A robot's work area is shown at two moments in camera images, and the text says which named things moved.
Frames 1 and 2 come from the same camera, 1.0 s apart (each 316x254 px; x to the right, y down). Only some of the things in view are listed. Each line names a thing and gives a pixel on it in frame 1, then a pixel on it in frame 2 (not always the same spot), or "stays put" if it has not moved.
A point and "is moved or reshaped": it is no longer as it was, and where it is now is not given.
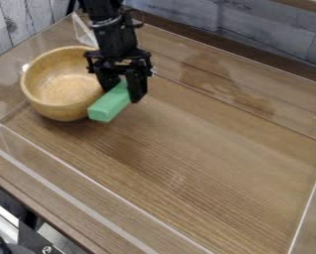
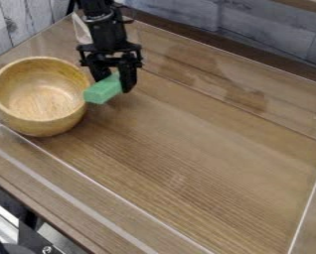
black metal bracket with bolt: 30,239 stays put
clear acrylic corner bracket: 83,32 stays put
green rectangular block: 111,103 is moved or reshaped
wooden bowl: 59,84 is moved or reshaped
